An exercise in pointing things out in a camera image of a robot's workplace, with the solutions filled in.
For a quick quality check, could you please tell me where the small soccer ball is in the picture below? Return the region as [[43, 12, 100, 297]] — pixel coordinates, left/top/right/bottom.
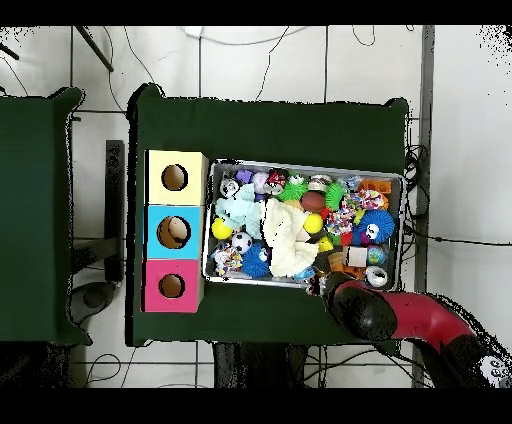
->
[[230, 231, 254, 255]]

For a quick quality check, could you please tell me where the silver drink can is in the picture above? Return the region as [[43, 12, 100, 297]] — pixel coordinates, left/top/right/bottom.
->
[[364, 265, 389, 288]]

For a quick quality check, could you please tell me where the dark green tablecloth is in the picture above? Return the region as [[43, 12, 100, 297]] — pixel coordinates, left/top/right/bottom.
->
[[126, 82, 410, 355]]

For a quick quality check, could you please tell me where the brown toy football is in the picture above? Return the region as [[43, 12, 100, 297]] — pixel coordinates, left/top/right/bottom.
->
[[300, 190, 326, 213]]

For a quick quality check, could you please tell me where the cream yellow cloth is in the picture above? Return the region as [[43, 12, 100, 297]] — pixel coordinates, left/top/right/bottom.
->
[[259, 197, 320, 278]]

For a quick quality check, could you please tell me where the blue spiky ball with eyes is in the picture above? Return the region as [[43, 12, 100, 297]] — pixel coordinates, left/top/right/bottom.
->
[[240, 243, 273, 278], [356, 208, 396, 244]]

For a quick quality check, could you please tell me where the shallow clear mesh bin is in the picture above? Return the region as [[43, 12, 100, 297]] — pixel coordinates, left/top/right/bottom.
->
[[201, 158, 406, 296]]

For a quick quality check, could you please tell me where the black upright panel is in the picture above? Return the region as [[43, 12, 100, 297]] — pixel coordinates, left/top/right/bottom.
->
[[104, 139, 126, 283]]

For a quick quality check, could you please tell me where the wooden three-hole box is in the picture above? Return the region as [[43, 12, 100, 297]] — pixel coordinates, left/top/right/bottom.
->
[[141, 149, 210, 314]]

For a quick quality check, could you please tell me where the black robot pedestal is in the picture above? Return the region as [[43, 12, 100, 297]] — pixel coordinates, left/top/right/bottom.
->
[[212, 342, 309, 388]]

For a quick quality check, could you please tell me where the green spiky ball with eye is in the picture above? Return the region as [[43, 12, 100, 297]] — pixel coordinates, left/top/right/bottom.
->
[[275, 172, 310, 202]]

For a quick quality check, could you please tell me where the mint green cloth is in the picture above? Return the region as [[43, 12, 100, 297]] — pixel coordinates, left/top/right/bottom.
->
[[214, 183, 263, 239]]

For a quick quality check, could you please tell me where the yellow ball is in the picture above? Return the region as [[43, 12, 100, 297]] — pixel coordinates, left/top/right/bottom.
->
[[210, 216, 234, 241]]

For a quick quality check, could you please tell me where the small baseball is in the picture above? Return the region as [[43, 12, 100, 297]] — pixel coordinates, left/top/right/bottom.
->
[[250, 170, 270, 194]]

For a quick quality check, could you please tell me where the dark slanted rod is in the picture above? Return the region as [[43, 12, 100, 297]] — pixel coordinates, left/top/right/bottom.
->
[[74, 25, 115, 73]]

